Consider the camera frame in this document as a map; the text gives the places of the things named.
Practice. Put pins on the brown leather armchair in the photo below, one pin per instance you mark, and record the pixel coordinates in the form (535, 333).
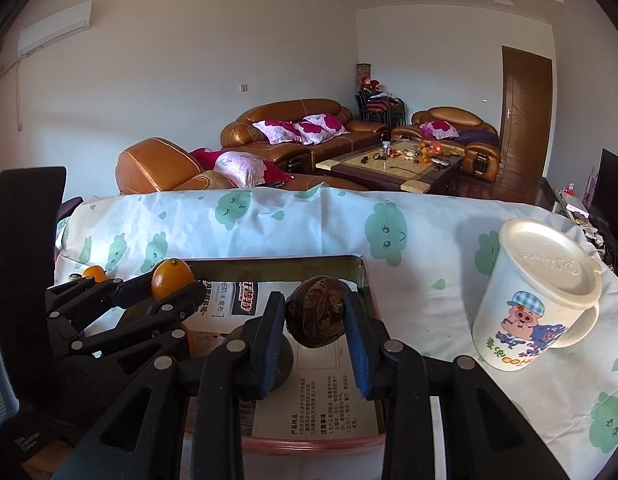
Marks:
(454, 112)

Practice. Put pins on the white air conditioner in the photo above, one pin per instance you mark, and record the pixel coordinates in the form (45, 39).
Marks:
(54, 27)

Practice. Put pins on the brown leather chaise sofa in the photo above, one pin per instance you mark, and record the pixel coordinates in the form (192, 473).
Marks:
(154, 165)

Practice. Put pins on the stack of dark chairs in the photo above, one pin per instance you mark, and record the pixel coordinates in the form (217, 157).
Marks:
(381, 107)

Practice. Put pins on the pink tin box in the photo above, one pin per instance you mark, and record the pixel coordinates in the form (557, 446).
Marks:
(361, 272)

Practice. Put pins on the black television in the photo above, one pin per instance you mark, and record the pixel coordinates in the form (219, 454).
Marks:
(611, 195)

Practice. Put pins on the printed paper sheets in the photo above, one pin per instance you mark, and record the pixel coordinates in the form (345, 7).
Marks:
(314, 410)

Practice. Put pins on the tall patterned floor vase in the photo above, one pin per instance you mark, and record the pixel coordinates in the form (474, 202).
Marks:
(363, 77)

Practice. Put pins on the wooden coffee table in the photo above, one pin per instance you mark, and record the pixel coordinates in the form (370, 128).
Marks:
(374, 172)

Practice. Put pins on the cream plastic mug lid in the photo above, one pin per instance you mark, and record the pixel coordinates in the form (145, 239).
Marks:
(549, 255)

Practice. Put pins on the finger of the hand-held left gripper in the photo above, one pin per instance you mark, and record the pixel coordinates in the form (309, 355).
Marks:
(139, 322)
(104, 292)

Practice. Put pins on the brown wooden door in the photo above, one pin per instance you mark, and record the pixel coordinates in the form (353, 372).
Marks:
(524, 115)

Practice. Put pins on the glass jar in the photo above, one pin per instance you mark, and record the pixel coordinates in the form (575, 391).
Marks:
(386, 148)

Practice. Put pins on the heap of small oranges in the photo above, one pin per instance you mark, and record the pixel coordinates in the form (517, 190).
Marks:
(431, 151)

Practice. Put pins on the pale pink quilted pillow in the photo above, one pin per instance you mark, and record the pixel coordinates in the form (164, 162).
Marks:
(244, 166)

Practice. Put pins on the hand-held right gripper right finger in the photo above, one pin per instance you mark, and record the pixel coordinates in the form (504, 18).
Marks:
(358, 360)

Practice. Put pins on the purple blanket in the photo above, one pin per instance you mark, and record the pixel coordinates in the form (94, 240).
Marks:
(479, 136)

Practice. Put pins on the wrinkled brown passion fruit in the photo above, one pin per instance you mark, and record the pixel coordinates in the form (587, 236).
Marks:
(314, 315)

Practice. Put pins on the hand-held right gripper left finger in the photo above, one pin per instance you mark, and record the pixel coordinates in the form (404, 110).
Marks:
(265, 355)

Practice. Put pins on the television cabinet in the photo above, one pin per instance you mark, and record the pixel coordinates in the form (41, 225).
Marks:
(564, 195)

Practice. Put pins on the white tablecloth with green print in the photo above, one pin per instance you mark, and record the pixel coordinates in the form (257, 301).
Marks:
(299, 225)

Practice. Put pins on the pink floral pillow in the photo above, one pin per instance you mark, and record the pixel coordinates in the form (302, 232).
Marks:
(329, 121)
(438, 129)
(314, 132)
(276, 131)

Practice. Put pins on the orange with stem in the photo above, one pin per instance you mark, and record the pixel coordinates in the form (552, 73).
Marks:
(95, 272)

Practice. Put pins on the brown leather three-seat sofa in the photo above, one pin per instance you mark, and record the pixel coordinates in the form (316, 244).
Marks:
(289, 110)

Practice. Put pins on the small orange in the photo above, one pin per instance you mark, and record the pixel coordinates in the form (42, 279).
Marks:
(171, 276)

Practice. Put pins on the white cartoon pig mug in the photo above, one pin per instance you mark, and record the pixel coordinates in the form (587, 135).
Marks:
(519, 320)

